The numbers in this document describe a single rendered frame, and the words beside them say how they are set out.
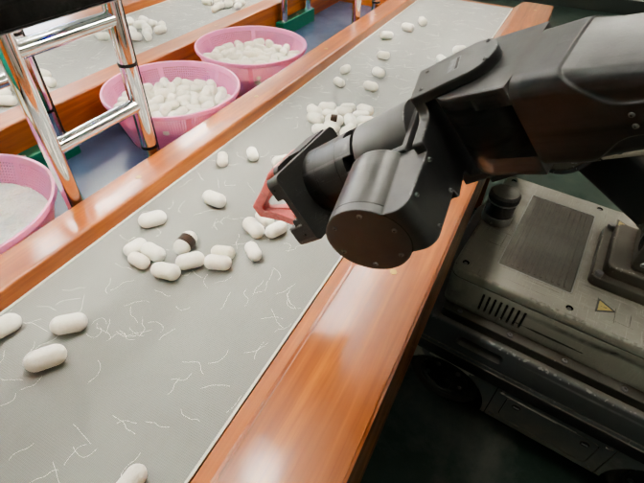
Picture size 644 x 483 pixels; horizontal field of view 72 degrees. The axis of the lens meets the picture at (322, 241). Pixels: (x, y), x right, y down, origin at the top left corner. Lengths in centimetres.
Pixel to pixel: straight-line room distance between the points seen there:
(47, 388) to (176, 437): 14
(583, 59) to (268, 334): 38
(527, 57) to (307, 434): 33
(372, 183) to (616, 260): 84
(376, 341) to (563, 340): 62
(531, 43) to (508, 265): 77
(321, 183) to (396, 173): 9
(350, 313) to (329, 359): 6
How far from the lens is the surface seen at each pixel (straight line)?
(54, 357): 52
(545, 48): 28
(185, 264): 56
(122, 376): 50
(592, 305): 103
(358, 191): 27
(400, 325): 48
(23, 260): 63
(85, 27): 66
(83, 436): 48
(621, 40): 27
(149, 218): 64
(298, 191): 37
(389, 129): 32
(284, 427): 42
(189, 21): 145
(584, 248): 116
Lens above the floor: 114
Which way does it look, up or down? 43 degrees down
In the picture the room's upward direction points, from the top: 2 degrees clockwise
